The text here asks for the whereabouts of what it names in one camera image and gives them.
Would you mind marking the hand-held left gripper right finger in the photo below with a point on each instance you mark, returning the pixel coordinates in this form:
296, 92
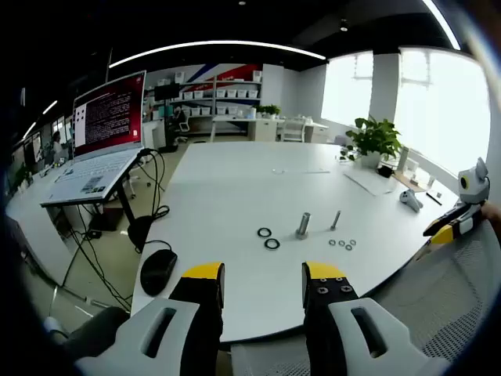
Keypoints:
352, 333

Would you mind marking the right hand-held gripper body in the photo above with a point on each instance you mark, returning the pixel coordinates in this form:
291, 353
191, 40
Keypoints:
473, 184

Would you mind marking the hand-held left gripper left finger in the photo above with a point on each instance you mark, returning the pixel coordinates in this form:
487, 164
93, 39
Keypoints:
156, 333

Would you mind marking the small steel threaded stud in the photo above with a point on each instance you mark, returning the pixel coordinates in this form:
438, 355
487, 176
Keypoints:
335, 221

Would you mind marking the large steel threaded stud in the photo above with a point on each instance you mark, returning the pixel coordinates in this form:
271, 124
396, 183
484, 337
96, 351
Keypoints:
303, 225

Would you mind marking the large steel washer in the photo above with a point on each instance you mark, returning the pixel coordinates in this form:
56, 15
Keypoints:
259, 232
267, 244

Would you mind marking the person's right hand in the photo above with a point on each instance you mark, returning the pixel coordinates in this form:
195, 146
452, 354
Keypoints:
492, 211

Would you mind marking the black pen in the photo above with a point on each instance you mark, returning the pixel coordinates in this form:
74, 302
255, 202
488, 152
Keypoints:
433, 198

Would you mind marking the white handheld controller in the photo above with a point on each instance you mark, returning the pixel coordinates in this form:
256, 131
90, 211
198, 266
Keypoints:
410, 199

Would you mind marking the wooden board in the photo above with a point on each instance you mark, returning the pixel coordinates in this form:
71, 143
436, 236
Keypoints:
409, 182

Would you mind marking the black computer mouse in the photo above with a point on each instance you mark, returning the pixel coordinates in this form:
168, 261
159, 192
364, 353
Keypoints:
156, 272

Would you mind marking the small black object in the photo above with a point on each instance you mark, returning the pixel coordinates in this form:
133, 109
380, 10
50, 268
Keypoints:
386, 171

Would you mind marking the white paper sheet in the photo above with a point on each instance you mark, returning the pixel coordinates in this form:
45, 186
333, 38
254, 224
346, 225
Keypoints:
370, 182

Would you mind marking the black laptop stand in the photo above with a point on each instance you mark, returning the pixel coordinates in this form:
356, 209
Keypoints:
139, 231

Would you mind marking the potted green plant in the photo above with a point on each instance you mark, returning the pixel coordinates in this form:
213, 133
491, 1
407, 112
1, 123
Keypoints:
375, 137

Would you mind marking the white background desk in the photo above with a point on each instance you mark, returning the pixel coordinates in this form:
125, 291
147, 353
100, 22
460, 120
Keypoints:
270, 125

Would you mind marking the small distant green plant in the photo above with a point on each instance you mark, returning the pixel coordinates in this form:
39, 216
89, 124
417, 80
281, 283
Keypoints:
268, 109

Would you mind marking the silver laptop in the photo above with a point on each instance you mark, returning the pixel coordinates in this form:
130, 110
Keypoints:
105, 121

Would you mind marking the black monitor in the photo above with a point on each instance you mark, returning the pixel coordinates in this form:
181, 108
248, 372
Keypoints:
166, 92

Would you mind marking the shelf with white bins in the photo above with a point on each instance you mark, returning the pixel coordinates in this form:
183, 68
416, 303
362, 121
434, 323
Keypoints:
231, 94

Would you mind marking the long ceiling light strip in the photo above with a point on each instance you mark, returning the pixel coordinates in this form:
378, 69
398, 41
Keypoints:
215, 44

